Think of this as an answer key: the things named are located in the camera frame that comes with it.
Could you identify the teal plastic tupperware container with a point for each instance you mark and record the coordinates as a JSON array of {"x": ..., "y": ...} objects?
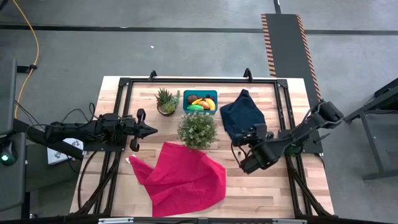
[{"x": 185, "y": 93}]

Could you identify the black device with green light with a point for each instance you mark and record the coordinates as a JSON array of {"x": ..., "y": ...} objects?
[{"x": 7, "y": 152}]

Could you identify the black diagonal support beam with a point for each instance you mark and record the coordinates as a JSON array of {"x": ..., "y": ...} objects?
[{"x": 66, "y": 149}]

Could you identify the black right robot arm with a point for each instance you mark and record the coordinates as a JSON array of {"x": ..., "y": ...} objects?
[{"x": 267, "y": 154}]

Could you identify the black aluminium table frame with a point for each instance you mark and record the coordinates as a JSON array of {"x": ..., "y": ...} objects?
[{"x": 202, "y": 80}]

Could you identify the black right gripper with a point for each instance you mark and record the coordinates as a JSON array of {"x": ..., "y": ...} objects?
[{"x": 259, "y": 135}]

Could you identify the black striped-edge floor mat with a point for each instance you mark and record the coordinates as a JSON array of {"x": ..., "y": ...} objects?
[{"x": 289, "y": 46}]

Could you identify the silver metal bracket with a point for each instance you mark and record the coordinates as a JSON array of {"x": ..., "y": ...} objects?
[
  {"x": 289, "y": 221},
  {"x": 115, "y": 221}
]

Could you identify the small white paper tag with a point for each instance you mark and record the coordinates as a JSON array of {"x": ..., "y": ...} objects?
[{"x": 130, "y": 159}]

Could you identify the bushy plant in black pot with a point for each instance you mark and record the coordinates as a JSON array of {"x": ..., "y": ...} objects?
[{"x": 197, "y": 130}]

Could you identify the red cloth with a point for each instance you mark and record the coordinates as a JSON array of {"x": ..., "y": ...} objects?
[{"x": 186, "y": 186}]

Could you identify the brown toy potato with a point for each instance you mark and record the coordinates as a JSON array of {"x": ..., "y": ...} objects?
[{"x": 191, "y": 99}]

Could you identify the potted succulent plant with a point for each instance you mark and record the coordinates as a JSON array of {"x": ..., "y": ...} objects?
[{"x": 166, "y": 104}]

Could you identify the navy blue cloth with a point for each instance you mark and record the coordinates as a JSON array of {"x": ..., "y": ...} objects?
[{"x": 241, "y": 115}]

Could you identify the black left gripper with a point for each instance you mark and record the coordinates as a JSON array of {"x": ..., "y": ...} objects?
[{"x": 132, "y": 129}]

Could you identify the white paper booklet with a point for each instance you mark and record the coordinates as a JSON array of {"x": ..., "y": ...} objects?
[{"x": 59, "y": 157}]

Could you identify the orange toy fruit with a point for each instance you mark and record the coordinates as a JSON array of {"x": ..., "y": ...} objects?
[{"x": 204, "y": 104}]

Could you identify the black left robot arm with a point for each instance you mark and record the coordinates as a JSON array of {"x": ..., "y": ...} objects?
[{"x": 81, "y": 130}]

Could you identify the grey metal cart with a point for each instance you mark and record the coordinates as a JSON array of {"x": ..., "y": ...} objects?
[{"x": 382, "y": 96}]

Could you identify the yellow toy banana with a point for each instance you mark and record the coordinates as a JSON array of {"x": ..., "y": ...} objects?
[{"x": 211, "y": 104}]

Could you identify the green toy vegetable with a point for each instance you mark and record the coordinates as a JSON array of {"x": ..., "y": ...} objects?
[{"x": 195, "y": 107}]

